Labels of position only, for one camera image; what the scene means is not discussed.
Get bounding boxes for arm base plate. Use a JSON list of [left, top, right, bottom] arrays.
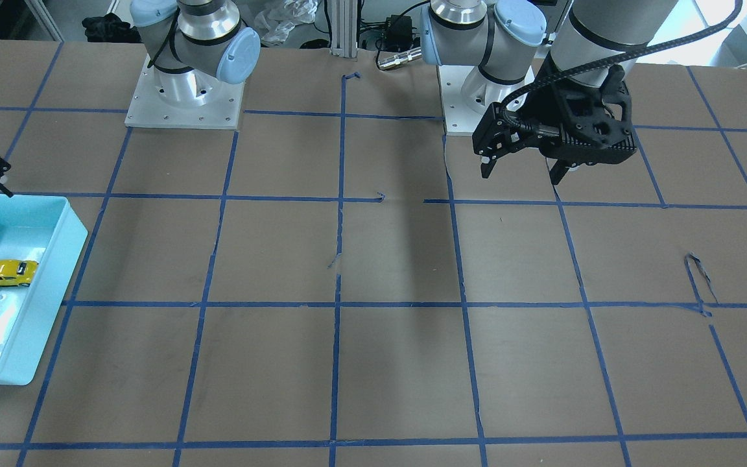
[[438, 66, 534, 136], [124, 56, 246, 130]]

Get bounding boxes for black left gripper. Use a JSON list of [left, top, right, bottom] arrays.
[[472, 65, 637, 186]]

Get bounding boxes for yellow beetle toy car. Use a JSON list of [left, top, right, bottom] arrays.
[[0, 258, 40, 289]]

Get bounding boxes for light blue plastic bin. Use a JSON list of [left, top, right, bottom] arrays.
[[0, 195, 87, 385]]

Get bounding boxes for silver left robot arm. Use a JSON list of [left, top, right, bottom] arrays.
[[420, 1, 675, 184]]

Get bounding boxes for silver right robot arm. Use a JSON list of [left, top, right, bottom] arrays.
[[126, 1, 261, 129]]

